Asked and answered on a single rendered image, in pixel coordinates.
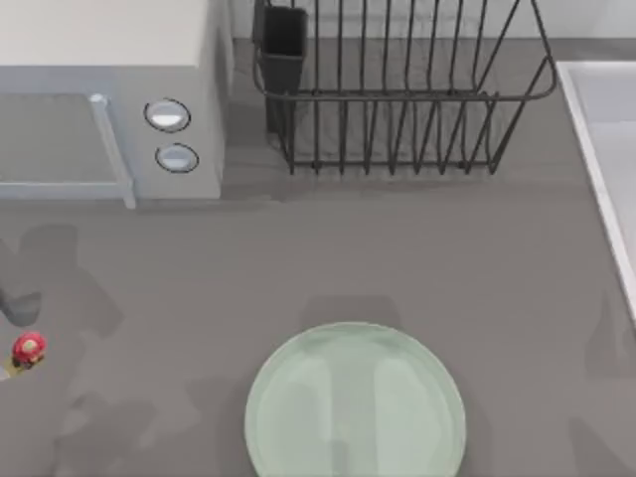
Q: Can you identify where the microwave oven door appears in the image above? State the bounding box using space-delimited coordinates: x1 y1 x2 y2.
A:
0 91 137 210

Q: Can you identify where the black cutlery holder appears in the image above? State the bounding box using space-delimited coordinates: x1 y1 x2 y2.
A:
252 3 309 95

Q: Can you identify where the large round microwave knob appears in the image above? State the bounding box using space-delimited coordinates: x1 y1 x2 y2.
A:
142 97 193 134

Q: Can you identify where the pale microwave oven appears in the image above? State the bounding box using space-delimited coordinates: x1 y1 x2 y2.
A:
0 0 236 210

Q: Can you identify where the pale green plate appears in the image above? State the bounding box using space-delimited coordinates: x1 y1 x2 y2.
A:
243 321 467 477

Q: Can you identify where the small round microwave knob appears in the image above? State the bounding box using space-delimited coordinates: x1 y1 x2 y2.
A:
154 142 201 176

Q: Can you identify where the black wire dish rack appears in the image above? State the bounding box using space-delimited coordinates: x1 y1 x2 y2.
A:
251 0 557 177

